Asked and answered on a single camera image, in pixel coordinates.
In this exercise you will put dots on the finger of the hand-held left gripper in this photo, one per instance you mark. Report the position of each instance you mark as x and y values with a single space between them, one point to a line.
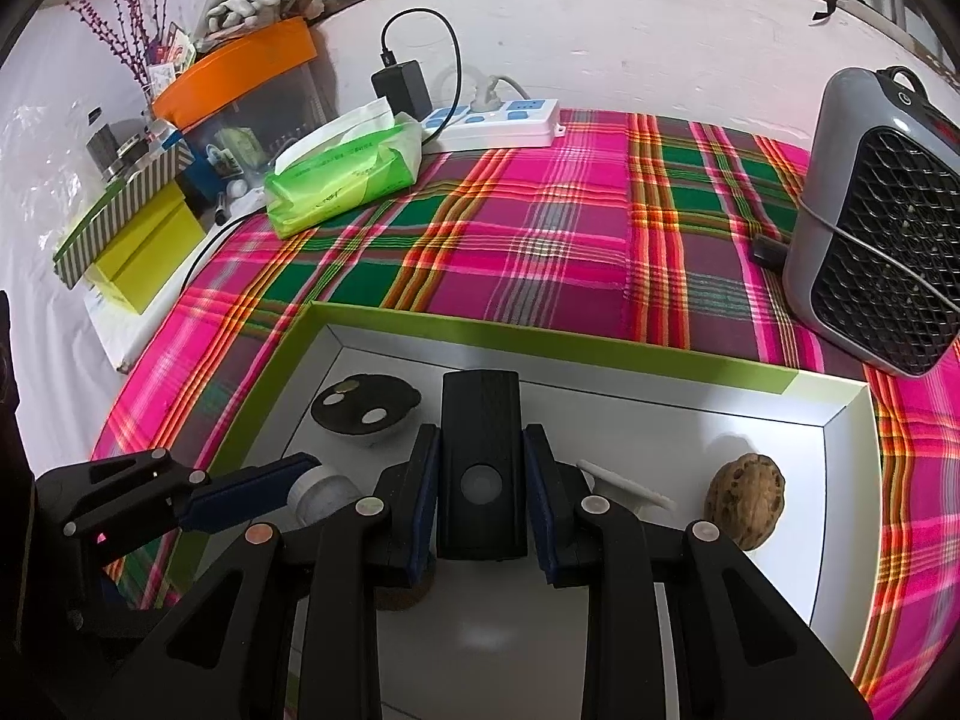
247 499

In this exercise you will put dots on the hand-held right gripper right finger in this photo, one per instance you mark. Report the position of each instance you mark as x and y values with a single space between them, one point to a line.
540 502

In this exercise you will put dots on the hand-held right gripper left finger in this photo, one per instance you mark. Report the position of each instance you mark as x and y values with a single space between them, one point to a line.
424 495

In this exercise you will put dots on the white round plastic jar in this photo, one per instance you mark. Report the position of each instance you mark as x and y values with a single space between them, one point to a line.
330 495

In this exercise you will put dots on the black rectangular device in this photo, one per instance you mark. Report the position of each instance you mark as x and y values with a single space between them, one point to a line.
480 427

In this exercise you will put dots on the black round device white buttons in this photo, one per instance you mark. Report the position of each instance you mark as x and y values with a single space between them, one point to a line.
375 394

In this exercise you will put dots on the green and white cardboard box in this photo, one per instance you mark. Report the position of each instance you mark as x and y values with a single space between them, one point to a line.
637 427

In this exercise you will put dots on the brown walnut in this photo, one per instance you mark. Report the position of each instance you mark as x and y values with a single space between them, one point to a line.
742 499

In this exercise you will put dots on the pink green plaid tablecloth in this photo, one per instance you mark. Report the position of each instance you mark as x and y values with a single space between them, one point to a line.
525 240

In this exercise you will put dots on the yellow cardboard box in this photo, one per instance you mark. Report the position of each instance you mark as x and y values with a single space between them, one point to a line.
142 255

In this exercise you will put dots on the black marker pen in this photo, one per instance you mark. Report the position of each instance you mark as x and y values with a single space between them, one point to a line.
221 208

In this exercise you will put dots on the green tissue pack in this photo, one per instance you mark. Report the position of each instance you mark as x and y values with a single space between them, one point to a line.
337 180

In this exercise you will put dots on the grey metal tins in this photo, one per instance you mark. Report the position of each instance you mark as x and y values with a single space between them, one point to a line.
116 157

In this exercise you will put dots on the white power strip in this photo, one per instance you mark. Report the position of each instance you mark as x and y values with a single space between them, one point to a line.
495 131

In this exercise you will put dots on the black charger adapter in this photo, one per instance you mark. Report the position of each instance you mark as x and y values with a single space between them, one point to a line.
401 90

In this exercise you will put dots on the clear bin with orange lid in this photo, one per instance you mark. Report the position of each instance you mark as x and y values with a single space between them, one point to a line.
240 60

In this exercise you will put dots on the stack of paper packets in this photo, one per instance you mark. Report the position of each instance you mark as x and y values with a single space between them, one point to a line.
172 56

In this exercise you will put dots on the grey desktop fan heater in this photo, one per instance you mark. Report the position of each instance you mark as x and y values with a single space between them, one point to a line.
840 165

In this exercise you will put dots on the pink flower branches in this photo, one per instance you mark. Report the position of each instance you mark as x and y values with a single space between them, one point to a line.
127 37

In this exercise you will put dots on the white work gloves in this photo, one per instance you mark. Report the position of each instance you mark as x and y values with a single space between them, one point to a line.
240 7

